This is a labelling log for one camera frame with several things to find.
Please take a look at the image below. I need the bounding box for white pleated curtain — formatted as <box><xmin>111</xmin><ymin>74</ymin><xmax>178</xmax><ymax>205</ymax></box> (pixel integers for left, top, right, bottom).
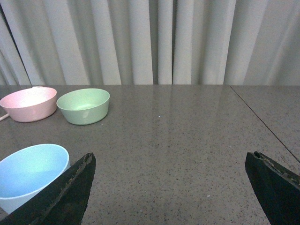
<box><xmin>0</xmin><ymin>0</ymin><xmax>300</xmax><ymax>85</ymax></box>

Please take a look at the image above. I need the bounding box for pink plastic bowl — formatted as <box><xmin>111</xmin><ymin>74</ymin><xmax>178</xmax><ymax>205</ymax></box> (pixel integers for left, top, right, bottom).
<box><xmin>0</xmin><ymin>87</ymin><xmax>57</xmax><ymax>122</ymax></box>

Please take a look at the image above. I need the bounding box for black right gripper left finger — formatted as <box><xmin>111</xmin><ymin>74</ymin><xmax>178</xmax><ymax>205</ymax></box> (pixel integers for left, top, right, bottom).
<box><xmin>0</xmin><ymin>153</ymin><xmax>96</xmax><ymax>225</ymax></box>

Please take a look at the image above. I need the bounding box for green plastic bowl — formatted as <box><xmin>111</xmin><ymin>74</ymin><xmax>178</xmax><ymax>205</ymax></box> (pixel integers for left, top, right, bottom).
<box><xmin>56</xmin><ymin>88</ymin><xmax>110</xmax><ymax>125</ymax></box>

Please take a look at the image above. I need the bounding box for light blue plastic cup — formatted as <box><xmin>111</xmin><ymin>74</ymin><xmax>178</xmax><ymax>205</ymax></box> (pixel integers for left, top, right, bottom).
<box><xmin>0</xmin><ymin>144</ymin><xmax>70</xmax><ymax>214</ymax></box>

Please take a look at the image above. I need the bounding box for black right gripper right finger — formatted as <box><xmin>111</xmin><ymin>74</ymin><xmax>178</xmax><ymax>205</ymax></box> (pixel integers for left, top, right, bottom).
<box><xmin>245</xmin><ymin>151</ymin><xmax>300</xmax><ymax>225</ymax></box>

